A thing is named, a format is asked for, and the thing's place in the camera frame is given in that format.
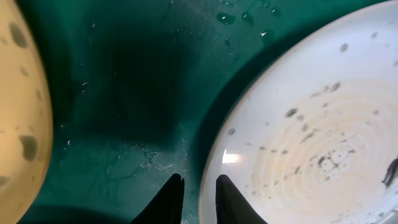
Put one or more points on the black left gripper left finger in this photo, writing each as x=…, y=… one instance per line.
x=167, y=205

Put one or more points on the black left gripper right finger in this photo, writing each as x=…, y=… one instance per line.
x=231, y=206

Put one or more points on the white plate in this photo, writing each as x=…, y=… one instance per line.
x=314, y=138

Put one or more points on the teal plastic tray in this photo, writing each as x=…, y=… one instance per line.
x=140, y=88

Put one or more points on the yellow plate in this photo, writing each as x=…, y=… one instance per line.
x=26, y=116

